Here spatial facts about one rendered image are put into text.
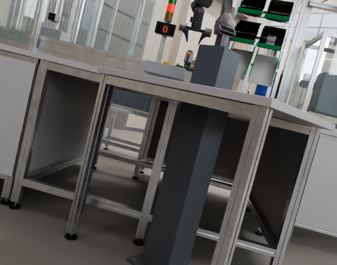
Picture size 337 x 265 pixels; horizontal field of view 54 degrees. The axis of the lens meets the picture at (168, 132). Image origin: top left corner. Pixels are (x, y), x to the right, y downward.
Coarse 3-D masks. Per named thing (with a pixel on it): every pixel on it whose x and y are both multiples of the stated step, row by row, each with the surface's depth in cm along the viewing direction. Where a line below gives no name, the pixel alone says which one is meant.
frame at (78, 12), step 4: (80, 0) 211; (80, 4) 212; (80, 8) 211; (76, 12) 212; (80, 12) 212; (76, 16) 212; (80, 16) 213; (76, 20) 213; (76, 24) 212; (72, 28) 213; (76, 28) 212; (72, 32) 213; (76, 32) 213; (72, 36) 213; (72, 40) 214
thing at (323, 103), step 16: (336, 48) 240; (304, 64) 274; (320, 64) 242; (336, 64) 241; (304, 80) 262; (320, 80) 243; (336, 80) 241; (304, 96) 251; (320, 96) 243; (336, 96) 242; (320, 112) 244; (336, 112) 243; (336, 128) 243
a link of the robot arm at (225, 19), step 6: (222, 0) 154; (228, 0) 152; (222, 6) 153; (228, 6) 151; (222, 12) 152; (228, 12) 151; (222, 18) 149; (228, 18) 150; (222, 24) 148; (228, 24) 149; (228, 30) 150
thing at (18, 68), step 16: (0, 48) 179; (16, 48) 178; (0, 64) 180; (16, 64) 179; (32, 64) 178; (0, 80) 181; (16, 80) 180; (32, 80) 179; (0, 96) 181; (16, 96) 180; (0, 112) 182; (16, 112) 181; (0, 128) 182; (16, 128) 181; (0, 144) 183; (16, 144) 182; (0, 160) 183; (16, 160) 183; (0, 176) 185
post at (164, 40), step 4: (164, 36) 208; (164, 40) 207; (160, 44) 208; (164, 44) 207; (160, 48) 208; (164, 48) 210; (160, 52) 208; (160, 56) 208; (156, 60) 209; (160, 60) 208
